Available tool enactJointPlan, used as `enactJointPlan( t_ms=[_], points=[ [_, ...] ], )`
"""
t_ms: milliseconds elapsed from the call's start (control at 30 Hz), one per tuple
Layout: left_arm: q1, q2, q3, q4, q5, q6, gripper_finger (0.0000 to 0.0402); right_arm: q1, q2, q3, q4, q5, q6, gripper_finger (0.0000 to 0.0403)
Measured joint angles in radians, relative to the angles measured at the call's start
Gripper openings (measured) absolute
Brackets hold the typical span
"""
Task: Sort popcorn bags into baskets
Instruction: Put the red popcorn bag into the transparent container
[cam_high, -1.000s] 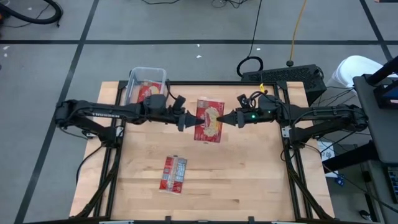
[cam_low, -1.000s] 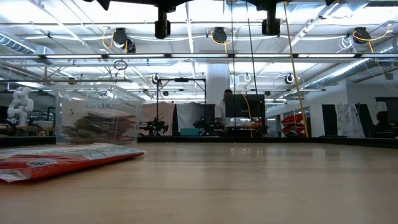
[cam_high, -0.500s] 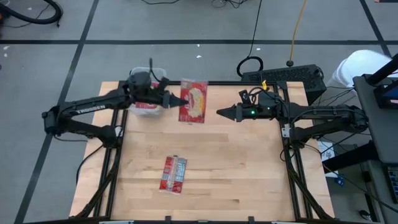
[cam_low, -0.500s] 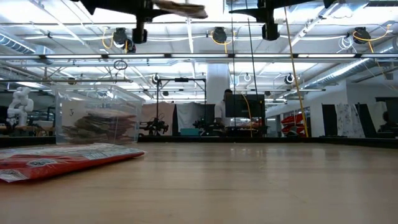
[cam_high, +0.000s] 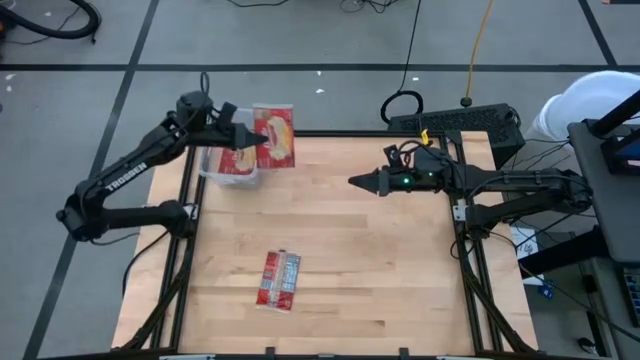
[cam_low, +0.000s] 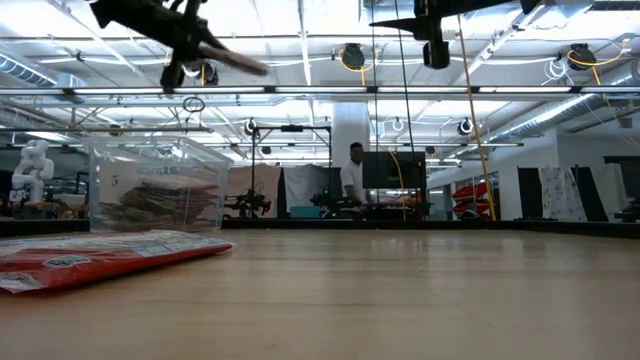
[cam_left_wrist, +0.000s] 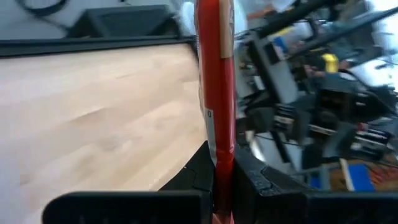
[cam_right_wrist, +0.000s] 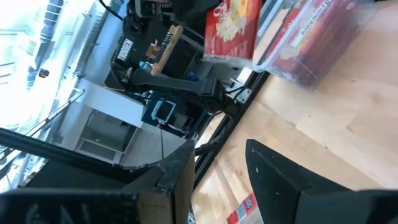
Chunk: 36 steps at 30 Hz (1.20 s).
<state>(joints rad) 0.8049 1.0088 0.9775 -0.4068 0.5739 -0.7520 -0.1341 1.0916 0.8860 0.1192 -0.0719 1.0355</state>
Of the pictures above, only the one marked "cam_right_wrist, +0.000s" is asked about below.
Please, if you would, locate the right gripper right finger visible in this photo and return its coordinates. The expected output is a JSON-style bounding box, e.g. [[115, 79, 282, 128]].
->
[[245, 139, 398, 224]]

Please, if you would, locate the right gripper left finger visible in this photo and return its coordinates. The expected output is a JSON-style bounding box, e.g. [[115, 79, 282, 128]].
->
[[0, 139, 196, 224]]

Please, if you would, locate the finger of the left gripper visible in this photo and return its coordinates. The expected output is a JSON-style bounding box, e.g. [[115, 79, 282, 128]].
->
[[172, 0, 222, 23]]

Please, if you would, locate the blue framed device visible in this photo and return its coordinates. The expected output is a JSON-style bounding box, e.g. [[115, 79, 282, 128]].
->
[[150, 98, 177, 124]]

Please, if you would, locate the white cabinet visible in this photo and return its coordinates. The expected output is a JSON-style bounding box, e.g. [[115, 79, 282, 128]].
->
[[58, 79, 146, 166]]

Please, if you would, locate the silver metal pole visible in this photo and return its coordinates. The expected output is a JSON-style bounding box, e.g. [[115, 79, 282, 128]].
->
[[24, 88, 86, 138]]

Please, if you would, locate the clear plastic bin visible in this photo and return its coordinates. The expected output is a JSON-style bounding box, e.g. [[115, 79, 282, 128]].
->
[[252, 0, 379, 91]]

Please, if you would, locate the silver left base bracket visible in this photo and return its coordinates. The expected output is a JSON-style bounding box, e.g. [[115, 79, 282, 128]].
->
[[228, 77, 253, 105]]

